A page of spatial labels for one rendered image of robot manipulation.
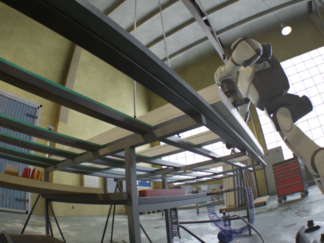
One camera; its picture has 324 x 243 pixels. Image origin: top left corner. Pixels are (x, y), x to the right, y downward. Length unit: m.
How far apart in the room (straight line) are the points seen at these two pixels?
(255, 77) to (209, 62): 10.43
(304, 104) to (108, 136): 1.12
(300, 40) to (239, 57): 10.60
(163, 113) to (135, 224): 0.45
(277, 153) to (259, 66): 7.24
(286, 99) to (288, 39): 10.32
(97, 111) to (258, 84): 0.92
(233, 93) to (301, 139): 0.47
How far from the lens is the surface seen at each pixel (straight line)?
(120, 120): 0.60
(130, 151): 0.74
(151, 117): 0.76
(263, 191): 8.35
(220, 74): 1.02
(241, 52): 0.89
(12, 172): 1.41
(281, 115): 1.10
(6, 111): 7.17
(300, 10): 12.11
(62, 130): 7.30
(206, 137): 1.07
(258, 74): 1.18
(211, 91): 0.66
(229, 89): 1.01
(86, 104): 0.54
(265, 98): 1.15
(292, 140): 1.09
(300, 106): 1.17
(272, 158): 8.27
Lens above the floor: 0.57
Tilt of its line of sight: 24 degrees up
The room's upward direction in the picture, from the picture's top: 5 degrees counter-clockwise
